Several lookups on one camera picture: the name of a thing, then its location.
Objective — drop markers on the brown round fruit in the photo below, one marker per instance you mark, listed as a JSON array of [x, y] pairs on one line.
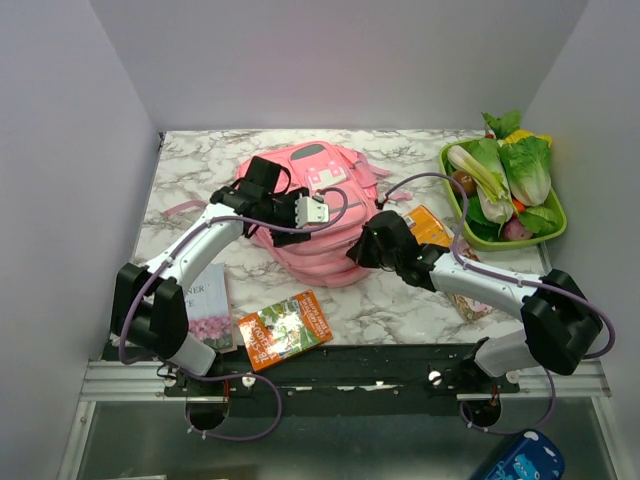
[[466, 181]]

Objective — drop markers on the orange card packet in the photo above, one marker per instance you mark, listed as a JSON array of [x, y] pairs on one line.
[[426, 228]]

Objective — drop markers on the brown illustrated notebook packet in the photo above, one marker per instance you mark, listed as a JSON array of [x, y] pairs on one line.
[[469, 309]]

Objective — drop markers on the pink student backpack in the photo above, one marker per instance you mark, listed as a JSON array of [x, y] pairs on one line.
[[348, 183]]

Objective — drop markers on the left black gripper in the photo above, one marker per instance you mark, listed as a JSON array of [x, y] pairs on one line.
[[285, 238]]

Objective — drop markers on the purple pink radish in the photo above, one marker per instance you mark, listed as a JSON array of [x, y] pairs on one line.
[[514, 230]]

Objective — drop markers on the green lettuce head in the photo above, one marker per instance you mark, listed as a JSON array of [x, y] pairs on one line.
[[527, 164]]

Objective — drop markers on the blue dinosaur pencil case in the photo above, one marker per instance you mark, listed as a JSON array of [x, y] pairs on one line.
[[529, 455]]

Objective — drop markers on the black mounting rail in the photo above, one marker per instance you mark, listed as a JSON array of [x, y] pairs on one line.
[[365, 380]]

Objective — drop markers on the Designer Fate flower book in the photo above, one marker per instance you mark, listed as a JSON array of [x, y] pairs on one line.
[[207, 306]]

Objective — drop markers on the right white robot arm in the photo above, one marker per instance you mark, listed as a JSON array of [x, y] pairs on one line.
[[558, 325]]

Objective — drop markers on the orange Treehouse book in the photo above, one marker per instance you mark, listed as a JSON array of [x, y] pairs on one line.
[[283, 330]]

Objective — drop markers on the green vegetable tray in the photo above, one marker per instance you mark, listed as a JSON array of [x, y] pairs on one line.
[[547, 220]]

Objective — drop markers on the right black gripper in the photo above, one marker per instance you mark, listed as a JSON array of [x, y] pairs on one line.
[[359, 253]]

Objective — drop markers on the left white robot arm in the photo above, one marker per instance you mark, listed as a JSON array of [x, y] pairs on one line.
[[149, 307]]

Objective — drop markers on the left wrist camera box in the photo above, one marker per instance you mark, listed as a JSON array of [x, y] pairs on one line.
[[311, 211]]

